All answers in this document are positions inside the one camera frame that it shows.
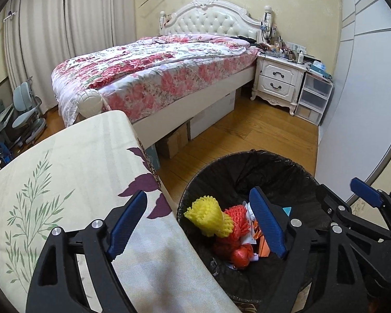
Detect white nightstand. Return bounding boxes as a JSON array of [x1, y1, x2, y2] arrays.
[[250, 54, 307, 116]]

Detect pale green desk chair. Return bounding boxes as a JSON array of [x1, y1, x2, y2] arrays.
[[12, 76, 46, 146]]

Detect clear plastic drawer unit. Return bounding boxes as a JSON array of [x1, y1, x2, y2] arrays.
[[294, 71, 333, 126]]

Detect orange plastic bag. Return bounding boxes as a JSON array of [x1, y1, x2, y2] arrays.
[[252, 222, 271, 258]]

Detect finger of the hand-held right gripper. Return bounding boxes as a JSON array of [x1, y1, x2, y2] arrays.
[[316, 185, 391, 242], [350, 178, 391, 225]]

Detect beige curtain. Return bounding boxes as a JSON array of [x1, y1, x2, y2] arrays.
[[3, 0, 69, 111], [63, 0, 137, 54]]

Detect red floral blanket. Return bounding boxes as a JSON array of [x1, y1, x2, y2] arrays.
[[51, 33, 261, 126]]

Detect white tufted bed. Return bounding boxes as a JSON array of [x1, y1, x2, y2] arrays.
[[51, 0, 271, 147]]

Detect white sliding wardrobe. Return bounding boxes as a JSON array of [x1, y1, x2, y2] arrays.
[[314, 0, 391, 209]]

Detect table with floral cloth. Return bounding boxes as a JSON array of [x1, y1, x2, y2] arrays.
[[0, 110, 242, 313]]

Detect red foam fruit net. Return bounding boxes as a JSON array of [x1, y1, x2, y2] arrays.
[[223, 204, 251, 245]]

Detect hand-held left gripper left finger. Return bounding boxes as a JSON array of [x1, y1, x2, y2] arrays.
[[25, 190, 148, 313]]

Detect pale green box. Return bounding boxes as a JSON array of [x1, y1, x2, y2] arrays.
[[145, 145, 162, 173]]

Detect brown cardboard box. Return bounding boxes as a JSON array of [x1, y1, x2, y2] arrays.
[[156, 122, 190, 160]]

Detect black-lined trash bin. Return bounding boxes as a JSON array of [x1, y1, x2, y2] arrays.
[[177, 150, 329, 313]]

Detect white storage box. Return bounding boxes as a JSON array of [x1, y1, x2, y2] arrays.
[[187, 91, 237, 141]]

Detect white paper scraps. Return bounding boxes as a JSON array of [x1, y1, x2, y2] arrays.
[[243, 202, 259, 263]]

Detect teal tissue box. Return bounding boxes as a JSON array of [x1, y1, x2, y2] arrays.
[[309, 60, 331, 79]]

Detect clutter of small bottles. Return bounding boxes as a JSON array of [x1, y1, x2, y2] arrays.
[[259, 26, 308, 62]]

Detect yellow foam fruit net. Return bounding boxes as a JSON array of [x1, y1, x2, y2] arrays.
[[183, 196, 233, 238]]

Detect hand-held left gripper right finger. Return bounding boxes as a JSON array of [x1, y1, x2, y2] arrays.
[[248, 186, 369, 313]]

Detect red plastic bag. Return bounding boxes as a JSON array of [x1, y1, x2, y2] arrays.
[[213, 235, 253, 269]]

